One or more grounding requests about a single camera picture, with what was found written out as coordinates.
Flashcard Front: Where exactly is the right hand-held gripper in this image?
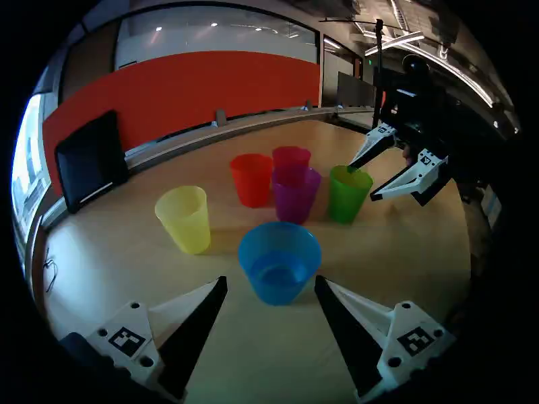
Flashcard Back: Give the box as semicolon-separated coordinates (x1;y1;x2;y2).
346;53;502;207

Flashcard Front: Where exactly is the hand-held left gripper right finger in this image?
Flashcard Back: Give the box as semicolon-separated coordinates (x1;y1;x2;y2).
314;275;458;403

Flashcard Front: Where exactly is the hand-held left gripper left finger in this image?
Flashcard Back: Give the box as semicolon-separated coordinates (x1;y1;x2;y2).
60;275;228;402

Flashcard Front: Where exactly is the green plastic cup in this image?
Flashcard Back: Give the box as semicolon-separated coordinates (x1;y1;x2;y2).
327;164;375;225

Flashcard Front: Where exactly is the black tripod stand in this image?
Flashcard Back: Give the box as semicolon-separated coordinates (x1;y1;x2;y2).
318;17;422;129

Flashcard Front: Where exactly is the pink plastic cup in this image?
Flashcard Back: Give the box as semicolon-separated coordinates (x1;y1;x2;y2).
272;145;312;170

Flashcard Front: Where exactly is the purple plastic cup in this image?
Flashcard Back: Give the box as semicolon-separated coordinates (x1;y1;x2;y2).
271;164;323;226

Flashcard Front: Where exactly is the yellow plastic cup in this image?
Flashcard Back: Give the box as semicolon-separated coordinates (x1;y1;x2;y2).
154;185;212;255

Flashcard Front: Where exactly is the blue plastic cup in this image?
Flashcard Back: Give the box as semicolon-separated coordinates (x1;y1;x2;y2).
237;222;323;306

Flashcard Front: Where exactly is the red plastic cup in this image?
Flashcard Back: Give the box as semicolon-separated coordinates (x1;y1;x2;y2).
229;153;274;209

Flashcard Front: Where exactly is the stack of black towels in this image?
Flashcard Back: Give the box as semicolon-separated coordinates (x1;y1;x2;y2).
54;109;131;215

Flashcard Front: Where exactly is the red desk screen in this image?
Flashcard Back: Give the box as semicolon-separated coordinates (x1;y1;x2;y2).
42;50;322;199

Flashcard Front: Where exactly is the black cable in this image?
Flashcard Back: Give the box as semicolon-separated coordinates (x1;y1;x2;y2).
42;248;59;294

